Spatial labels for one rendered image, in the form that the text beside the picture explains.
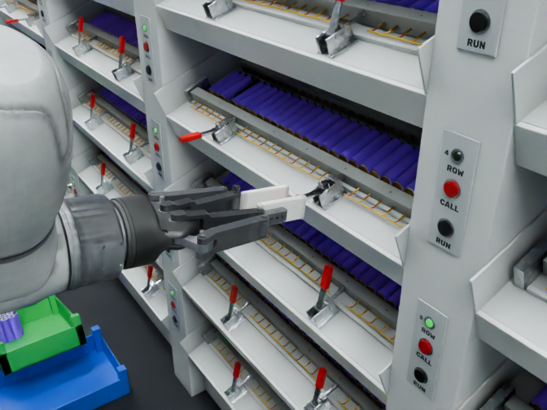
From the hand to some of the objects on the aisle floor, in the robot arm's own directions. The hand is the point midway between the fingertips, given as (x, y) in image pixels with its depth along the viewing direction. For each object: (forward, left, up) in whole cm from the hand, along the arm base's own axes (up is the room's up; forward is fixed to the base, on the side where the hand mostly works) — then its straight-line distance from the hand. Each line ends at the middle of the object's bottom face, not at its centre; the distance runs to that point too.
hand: (273, 205), depth 71 cm
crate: (-1, +68, -76) cm, 102 cm away
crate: (+5, +85, -71) cm, 111 cm away
